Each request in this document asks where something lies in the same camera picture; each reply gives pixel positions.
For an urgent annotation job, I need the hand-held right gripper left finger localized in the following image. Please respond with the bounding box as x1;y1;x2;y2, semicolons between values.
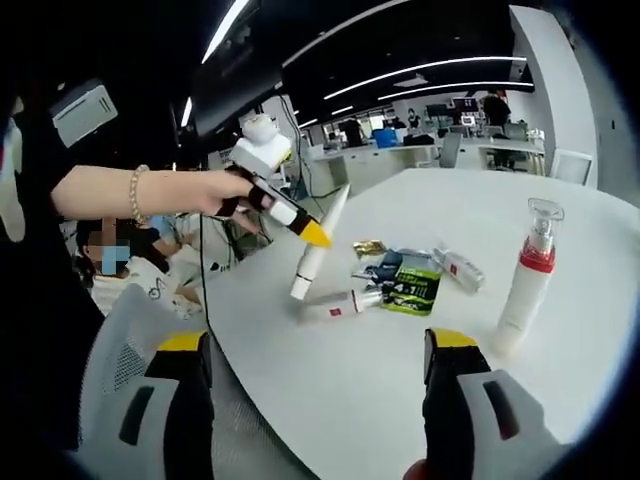
117;329;216;480

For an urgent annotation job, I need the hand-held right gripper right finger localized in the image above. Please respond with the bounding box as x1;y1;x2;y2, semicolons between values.
422;327;564;480

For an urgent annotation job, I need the white skincare tube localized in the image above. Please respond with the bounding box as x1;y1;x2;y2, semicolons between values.
289;183;352;301

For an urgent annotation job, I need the gold skincare sachet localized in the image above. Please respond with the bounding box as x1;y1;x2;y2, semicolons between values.
353;239;389;259

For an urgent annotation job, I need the clear skincare sachet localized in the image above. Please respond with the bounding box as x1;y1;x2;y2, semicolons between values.
351;249;406;294

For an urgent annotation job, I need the small white skincare bottle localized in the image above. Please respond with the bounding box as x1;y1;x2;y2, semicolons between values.
299;288;384;325

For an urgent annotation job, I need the green black skincare sachet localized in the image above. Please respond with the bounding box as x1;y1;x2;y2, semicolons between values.
378;249;445;318

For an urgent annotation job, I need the white red-collared skincare bottle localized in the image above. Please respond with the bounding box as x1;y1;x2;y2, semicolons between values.
492;197;566;357

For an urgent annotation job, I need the silver tube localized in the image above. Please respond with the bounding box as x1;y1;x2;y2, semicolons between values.
432;244;487;297

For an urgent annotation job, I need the person's left hand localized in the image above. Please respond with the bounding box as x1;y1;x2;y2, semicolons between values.
198;168;282;236

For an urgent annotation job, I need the long white office counter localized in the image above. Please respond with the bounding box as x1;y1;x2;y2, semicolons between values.
304;142;441;201

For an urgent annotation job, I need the white mesh office chair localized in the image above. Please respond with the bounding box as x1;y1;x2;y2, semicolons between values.
79;284;311;480

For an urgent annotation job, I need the white slotted device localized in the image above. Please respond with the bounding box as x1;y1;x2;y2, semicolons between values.
52;83;120;147

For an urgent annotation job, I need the ceiling light strip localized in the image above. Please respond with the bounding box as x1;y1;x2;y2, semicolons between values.
324;55;529;99
377;80;536;101

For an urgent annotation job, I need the white trestle office desk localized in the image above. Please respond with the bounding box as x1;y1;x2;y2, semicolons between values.
452;134;546;174

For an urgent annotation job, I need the white-backed office chair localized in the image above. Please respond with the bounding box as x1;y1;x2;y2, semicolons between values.
549;148;594;187

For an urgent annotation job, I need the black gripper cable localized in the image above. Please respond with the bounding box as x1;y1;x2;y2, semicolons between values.
197;209;236;361

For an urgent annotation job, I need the beaded bracelet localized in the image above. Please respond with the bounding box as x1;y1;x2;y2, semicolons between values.
128;163;151;226

